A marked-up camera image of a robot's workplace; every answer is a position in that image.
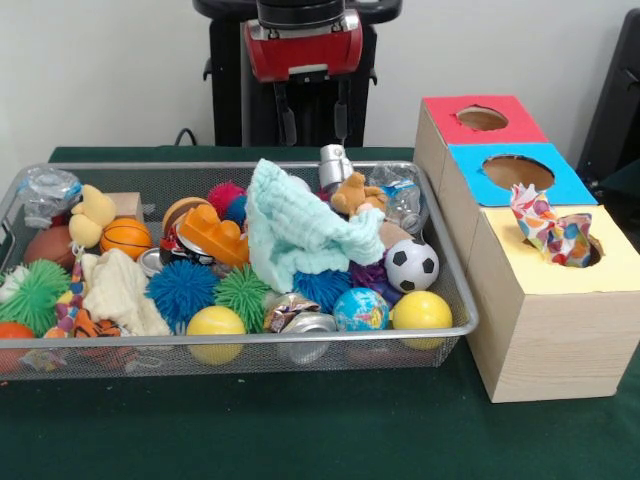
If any blue spiky ball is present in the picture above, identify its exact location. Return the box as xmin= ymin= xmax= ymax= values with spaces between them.
xmin=146 ymin=260 xmax=219 ymax=331
xmin=292 ymin=268 xmax=353 ymax=313

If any silver toy robot figure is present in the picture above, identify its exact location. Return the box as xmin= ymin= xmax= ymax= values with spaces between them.
xmin=318 ymin=144 xmax=354 ymax=193

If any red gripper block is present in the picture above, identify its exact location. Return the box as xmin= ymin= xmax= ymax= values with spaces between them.
xmin=245 ymin=12 xmax=364 ymax=148

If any clear mesh bin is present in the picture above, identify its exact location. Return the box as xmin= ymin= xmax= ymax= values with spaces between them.
xmin=0 ymin=161 xmax=479 ymax=379

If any mint green cloth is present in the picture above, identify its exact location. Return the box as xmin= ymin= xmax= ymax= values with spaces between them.
xmin=245 ymin=158 xmax=386 ymax=294

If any wooden box with three holes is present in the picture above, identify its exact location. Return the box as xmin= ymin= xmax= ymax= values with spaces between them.
xmin=413 ymin=94 xmax=640 ymax=403

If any yellow ball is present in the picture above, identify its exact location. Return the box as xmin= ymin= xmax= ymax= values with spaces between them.
xmin=392 ymin=290 xmax=455 ymax=351
xmin=186 ymin=305 xmax=247 ymax=365

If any green spiky ball with eyes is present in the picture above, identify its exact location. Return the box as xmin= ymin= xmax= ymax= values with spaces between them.
xmin=0 ymin=259 xmax=71 ymax=338

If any cream knitted cloth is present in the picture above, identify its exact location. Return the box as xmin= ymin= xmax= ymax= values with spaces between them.
xmin=80 ymin=248 xmax=171 ymax=338

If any dark green table cloth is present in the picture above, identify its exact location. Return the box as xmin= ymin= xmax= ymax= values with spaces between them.
xmin=0 ymin=146 xmax=640 ymax=480

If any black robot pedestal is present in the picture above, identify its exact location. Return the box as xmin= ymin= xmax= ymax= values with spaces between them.
xmin=193 ymin=0 xmax=403 ymax=149

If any small globe ball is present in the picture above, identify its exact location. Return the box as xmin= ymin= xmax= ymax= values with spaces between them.
xmin=333 ymin=287 xmax=391 ymax=333

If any colourful polka dot cloth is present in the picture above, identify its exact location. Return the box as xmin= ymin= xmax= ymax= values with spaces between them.
xmin=509 ymin=182 xmax=602 ymax=269

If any black upright panel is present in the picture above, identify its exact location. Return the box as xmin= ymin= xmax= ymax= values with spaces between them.
xmin=578 ymin=8 xmax=640 ymax=193

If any black and white soccer ball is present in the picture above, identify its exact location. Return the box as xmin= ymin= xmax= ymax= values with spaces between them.
xmin=385 ymin=238 xmax=441 ymax=294

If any green cloth side table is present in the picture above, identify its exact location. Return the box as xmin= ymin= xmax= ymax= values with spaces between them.
xmin=598 ymin=158 xmax=640 ymax=197

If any brown plush teddy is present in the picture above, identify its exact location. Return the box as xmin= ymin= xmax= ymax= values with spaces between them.
xmin=331 ymin=172 xmax=389 ymax=217

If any orange bumpy toy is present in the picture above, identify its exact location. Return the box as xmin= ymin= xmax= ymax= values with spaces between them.
xmin=178 ymin=204 xmax=249 ymax=267

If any orange tiger plush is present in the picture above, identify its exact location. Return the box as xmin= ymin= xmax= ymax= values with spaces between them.
xmin=72 ymin=312 xmax=113 ymax=339

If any small orange basketball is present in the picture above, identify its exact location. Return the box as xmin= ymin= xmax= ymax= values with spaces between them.
xmin=100 ymin=217 xmax=153 ymax=261

